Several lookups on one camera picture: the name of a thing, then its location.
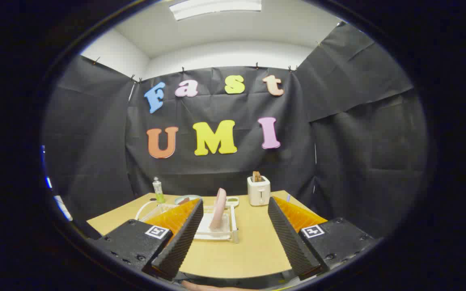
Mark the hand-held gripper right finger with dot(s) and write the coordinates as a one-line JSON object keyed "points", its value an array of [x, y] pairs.
{"points": [[291, 242]]}

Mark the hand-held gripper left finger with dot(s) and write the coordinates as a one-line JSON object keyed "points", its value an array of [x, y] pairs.
{"points": [[184, 238]]}

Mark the white dish rack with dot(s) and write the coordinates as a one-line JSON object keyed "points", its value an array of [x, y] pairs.
{"points": [[217, 234]]}

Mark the pink plate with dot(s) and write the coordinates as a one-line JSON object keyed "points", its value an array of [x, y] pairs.
{"points": [[219, 208]]}

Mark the light blue plate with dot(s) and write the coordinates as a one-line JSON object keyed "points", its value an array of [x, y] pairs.
{"points": [[191, 197]]}

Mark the brown meat patty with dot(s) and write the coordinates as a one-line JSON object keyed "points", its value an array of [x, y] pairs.
{"points": [[184, 200]]}

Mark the green and white bottle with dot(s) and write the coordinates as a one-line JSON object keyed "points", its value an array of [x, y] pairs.
{"points": [[158, 192]]}

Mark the white toaster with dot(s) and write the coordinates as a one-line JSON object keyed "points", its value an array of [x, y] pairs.
{"points": [[258, 194]]}

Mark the white divided tray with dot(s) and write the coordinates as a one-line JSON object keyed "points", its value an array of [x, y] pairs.
{"points": [[234, 201]]}

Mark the bread slice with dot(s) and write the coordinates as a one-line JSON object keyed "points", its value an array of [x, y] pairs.
{"points": [[257, 176]]}

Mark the black backdrop cloth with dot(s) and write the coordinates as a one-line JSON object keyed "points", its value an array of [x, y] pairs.
{"points": [[217, 169]]}

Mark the ceiling light panel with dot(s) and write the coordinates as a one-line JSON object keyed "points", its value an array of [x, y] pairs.
{"points": [[217, 7]]}

